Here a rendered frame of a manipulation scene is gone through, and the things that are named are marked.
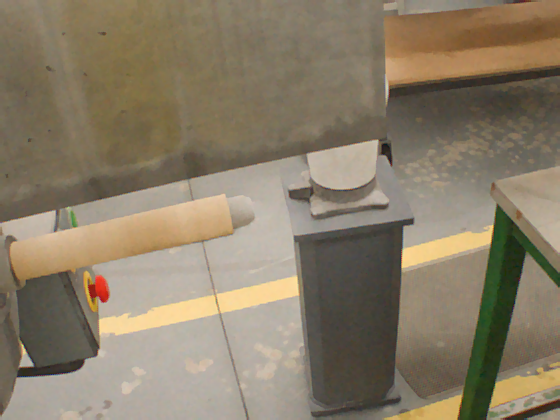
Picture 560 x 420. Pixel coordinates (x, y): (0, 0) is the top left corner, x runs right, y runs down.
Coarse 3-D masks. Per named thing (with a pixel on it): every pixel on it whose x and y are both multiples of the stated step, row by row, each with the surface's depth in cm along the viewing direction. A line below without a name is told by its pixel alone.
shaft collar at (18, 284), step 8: (0, 240) 45; (8, 240) 45; (16, 240) 47; (0, 248) 45; (8, 248) 45; (0, 256) 44; (8, 256) 44; (0, 264) 44; (8, 264) 44; (0, 272) 44; (8, 272) 44; (0, 280) 44; (8, 280) 45; (16, 280) 45; (24, 280) 47; (0, 288) 45; (8, 288) 45; (16, 288) 46
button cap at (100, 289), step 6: (96, 276) 84; (96, 282) 83; (102, 282) 83; (90, 288) 83; (96, 288) 82; (102, 288) 82; (108, 288) 85; (90, 294) 83; (96, 294) 83; (102, 294) 82; (108, 294) 84; (102, 300) 83
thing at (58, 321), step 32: (0, 224) 74; (32, 224) 73; (64, 224) 77; (32, 288) 71; (64, 288) 73; (32, 320) 74; (64, 320) 76; (96, 320) 84; (32, 352) 77; (64, 352) 79; (96, 352) 80
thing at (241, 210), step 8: (232, 200) 48; (240, 200) 48; (248, 200) 48; (232, 208) 48; (240, 208) 48; (248, 208) 48; (232, 216) 48; (240, 216) 48; (248, 216) 48; (232, 224) 48; (240, 224) 48; (248, 224) 49
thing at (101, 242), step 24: (144, 216) 47; (168, 216) 47; (192, 216) 47; (216, 216) 47; (24, 240) 46; (48, 240) 46; (72, 240) 46; (96, 240) 46; (120, 240) 46; (144, 240) 46; (168, 240) 47; (192, 240) 48; (24, 264) 45; (48, 264) 46; (72, 264) 46
